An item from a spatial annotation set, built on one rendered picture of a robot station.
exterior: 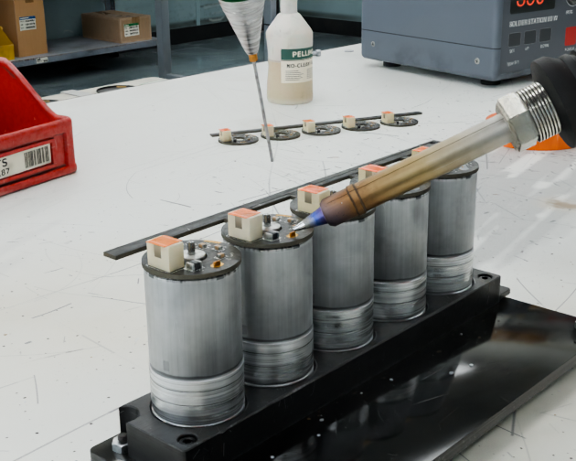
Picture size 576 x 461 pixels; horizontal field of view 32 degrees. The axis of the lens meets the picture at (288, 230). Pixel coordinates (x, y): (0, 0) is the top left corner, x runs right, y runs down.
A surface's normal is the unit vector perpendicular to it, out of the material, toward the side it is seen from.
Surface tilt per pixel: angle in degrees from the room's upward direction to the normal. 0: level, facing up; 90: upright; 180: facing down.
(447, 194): 90
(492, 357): 0
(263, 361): 90
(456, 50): 90
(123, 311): 0
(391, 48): 90
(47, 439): 0
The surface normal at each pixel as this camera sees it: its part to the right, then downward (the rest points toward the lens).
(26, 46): 0.79, 0.19
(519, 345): -0.01, -0.95
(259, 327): -0.16, 0.33
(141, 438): -0.66, 0.26
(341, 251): 0.19, 0.32
